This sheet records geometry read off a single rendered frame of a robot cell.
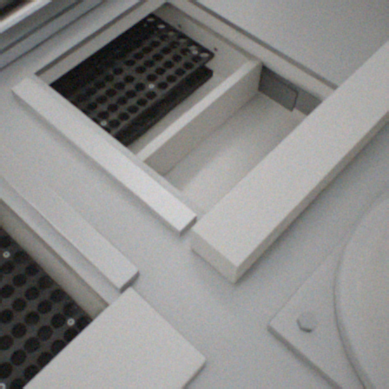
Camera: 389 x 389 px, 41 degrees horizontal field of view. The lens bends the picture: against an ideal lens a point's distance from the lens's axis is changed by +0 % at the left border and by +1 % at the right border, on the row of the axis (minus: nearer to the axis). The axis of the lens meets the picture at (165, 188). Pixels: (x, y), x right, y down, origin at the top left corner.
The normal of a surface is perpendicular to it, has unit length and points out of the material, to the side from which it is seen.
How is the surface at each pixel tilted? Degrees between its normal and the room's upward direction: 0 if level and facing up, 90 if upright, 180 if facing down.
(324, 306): 0
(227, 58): 90
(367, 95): 0
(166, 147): 90
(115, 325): 0
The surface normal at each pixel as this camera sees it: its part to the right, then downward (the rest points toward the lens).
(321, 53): -0.02, -0.52
